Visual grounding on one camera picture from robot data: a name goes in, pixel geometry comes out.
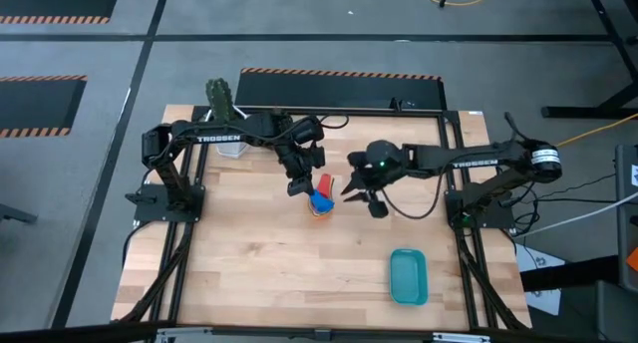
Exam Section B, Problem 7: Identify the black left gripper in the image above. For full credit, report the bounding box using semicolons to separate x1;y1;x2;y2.
276;133;328;200

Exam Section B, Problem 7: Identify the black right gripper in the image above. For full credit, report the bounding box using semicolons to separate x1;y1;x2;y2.
340;150;391;220

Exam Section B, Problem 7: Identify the blue measuring cup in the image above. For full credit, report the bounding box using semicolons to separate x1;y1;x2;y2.
308;186;336;214

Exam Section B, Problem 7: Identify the orange measuring cup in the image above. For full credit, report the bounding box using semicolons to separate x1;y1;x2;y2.
307;202;334;221

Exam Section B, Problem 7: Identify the teal plastic basket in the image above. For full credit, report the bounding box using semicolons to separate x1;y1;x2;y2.
388;247;430;307

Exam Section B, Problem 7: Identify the white hexagonal plant pot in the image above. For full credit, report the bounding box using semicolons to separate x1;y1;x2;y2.
201;107;251;160

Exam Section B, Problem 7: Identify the white paper sheet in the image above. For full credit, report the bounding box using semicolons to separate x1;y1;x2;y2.
515;242;562;317

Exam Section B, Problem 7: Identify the black furniture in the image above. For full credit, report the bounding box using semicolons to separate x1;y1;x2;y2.
520;255;638;343

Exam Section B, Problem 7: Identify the grey cabinet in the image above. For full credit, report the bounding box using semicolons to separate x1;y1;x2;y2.
615;143;638;292

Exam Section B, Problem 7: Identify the black chair leg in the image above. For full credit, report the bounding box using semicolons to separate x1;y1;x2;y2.
0;202;39;225

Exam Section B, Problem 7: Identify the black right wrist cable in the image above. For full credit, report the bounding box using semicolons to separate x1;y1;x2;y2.
379;171;446;220

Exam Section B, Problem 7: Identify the black aluminium table frame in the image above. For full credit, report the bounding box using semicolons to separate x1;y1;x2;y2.
119;105;532;334

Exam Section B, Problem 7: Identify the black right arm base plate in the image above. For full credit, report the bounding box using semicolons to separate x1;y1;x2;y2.
445;187;515;230

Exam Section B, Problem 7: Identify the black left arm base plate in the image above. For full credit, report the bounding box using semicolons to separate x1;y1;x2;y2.
124;182;206;223

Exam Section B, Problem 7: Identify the silver bracket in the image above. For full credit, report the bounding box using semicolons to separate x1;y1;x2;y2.
154;326;215;343
431;332;492;343

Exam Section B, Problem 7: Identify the black cable bundle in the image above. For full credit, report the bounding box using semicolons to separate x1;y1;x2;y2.
507;172;619;239

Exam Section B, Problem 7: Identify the white cable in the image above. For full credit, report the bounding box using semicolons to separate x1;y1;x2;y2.
517;190;638;238

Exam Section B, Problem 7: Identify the black metal stand frame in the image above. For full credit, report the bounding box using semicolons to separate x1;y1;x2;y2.
540;0;638;120

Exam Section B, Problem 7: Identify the yellow extension cord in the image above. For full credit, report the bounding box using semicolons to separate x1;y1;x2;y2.
555;112;638;149

